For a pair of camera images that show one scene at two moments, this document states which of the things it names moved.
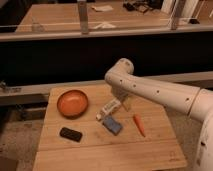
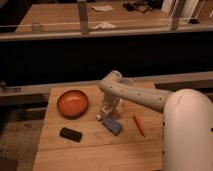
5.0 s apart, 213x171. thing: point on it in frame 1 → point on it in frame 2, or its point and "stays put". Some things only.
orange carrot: (139, 123) stays put
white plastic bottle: (108, 108) stays put
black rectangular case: (70, 134) stays put
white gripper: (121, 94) → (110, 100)
